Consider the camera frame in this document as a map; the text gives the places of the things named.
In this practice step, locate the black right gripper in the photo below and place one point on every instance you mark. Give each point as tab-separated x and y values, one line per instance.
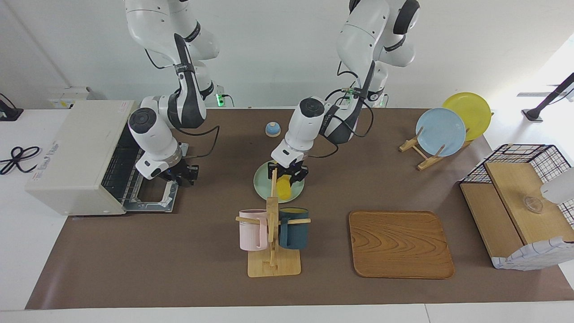
175	172

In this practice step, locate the wooden plate rack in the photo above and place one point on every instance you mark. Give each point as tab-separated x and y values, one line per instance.
426	162

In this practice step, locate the wooden serving tray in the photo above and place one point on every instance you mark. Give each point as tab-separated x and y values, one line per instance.
399	244

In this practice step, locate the mint green plate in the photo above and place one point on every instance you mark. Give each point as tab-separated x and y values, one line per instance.
262	184

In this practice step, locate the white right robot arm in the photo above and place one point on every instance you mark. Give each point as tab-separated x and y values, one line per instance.
154	130

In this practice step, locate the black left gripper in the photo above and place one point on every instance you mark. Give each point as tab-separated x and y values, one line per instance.
291	166

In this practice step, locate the white wall box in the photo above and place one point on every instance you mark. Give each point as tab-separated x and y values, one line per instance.
67	96

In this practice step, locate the yellow plate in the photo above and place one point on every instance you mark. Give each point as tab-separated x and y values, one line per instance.
473	112

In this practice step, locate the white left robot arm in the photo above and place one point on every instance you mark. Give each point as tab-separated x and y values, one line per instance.
358	40

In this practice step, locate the metal oven rack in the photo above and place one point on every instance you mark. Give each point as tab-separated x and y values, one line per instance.
121	170

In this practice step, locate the small clear glass dish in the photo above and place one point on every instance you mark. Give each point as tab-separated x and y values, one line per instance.
533	204

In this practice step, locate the white checked cloth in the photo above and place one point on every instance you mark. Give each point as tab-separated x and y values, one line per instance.
533	255

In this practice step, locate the black stand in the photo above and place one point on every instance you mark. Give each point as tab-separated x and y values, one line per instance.
545	103

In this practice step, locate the light blue plate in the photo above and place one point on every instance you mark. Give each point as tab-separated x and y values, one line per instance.
439	132

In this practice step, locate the brown table mat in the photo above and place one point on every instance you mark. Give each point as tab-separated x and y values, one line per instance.
193	251

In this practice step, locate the pink mug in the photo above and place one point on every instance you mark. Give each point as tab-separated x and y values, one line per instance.
251	231

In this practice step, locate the cream toaster oven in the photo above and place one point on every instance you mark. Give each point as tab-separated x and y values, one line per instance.
76	157

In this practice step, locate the yellow corn cob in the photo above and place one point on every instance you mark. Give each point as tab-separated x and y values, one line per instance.
284	188

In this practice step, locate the wooden mug rack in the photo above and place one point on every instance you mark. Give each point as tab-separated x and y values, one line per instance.
271	264

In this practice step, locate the dark blue mug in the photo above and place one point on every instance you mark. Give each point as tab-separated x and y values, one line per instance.
295	233

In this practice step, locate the glass oven door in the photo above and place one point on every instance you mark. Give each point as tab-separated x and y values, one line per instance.
152	199

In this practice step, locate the blue call bell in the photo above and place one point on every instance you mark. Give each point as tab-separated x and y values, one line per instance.
272	130

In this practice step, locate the white rounded device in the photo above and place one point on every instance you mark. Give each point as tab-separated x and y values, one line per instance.
560	186

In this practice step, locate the black desk clamp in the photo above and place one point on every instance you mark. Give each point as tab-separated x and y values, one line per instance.
9	113

